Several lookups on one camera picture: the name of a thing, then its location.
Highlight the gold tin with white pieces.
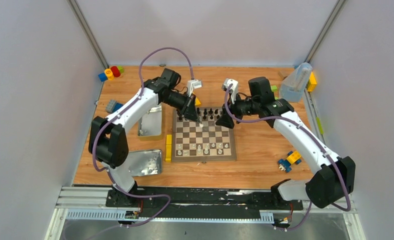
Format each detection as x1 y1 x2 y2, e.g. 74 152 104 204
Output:
137 104 164 141

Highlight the green block at corner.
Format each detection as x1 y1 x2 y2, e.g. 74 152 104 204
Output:
117 65 125 74

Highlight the clear blue plastic container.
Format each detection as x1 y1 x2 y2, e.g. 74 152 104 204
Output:
279 62 313 103

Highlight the blue cube block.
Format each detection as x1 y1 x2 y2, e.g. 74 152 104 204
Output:
98 72 108 82

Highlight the gray lego brick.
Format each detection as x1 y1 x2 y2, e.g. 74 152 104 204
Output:
105 99 117 114

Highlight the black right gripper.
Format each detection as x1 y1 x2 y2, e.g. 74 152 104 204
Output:
216 91 260 129

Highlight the black chess pieces row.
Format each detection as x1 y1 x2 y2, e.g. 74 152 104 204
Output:
172 107 222 122

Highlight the red cylinder block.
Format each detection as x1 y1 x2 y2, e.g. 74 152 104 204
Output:
110 66 121 78

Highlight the wooden chess board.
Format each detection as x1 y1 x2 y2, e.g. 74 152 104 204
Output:
171 119 237 163

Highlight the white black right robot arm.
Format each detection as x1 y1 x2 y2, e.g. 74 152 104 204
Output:
216 77 356 212

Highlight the green rectangular block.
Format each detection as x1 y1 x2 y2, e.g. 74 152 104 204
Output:
270 85 278 93

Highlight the yellow triangle frame block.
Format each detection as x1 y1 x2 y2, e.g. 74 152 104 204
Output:
195 97 201 107

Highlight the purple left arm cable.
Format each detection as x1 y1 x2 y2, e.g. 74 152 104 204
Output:
91 46 196 229

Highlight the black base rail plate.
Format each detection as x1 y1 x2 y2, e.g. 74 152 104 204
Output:
105 186 304 220

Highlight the yellow blue toy car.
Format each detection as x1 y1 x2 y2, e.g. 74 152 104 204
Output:
277 151 302 173

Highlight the blue lego brick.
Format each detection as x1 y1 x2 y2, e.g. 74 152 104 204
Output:
113 102 123 112

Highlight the yellow block at right wall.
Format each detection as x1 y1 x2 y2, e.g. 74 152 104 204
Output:
306 72 318 92

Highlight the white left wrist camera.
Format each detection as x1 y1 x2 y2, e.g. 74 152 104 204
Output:
186 79 202 97

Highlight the silver tin lid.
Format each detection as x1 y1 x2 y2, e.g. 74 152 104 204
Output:
125 149 163 177

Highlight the small yellow rectangular block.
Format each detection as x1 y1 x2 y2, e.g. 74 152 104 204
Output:
165 134 173 145

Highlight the yellow arch block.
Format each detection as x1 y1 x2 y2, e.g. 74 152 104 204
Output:
165 144 172 162

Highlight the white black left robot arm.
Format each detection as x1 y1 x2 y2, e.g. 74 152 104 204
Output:
88 68 200 207

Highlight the yellow cylinder block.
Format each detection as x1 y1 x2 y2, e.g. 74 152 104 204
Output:
104 68 115 80

